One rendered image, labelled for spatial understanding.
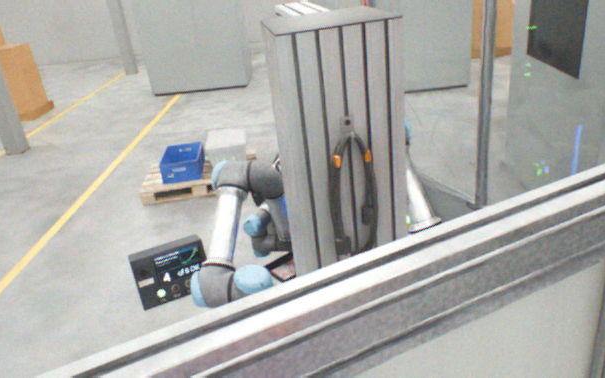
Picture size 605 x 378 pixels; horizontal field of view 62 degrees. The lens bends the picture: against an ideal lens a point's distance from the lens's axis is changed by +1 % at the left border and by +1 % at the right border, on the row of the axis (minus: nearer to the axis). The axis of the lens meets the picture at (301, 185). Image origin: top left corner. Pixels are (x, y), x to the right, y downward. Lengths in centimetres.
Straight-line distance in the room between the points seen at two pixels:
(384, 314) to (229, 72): 919
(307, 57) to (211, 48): 845
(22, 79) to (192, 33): 300
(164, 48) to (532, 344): 931
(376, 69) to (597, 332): 65
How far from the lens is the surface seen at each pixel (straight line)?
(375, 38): 101
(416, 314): 31
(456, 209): 262
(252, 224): 201
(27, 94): 1002
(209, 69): 949
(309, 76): 99
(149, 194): 529
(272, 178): 177
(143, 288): 188
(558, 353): 51
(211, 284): 163
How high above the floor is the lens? 216
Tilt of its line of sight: 25 degrees down
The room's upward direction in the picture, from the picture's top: 7 degrees counter-clockwise
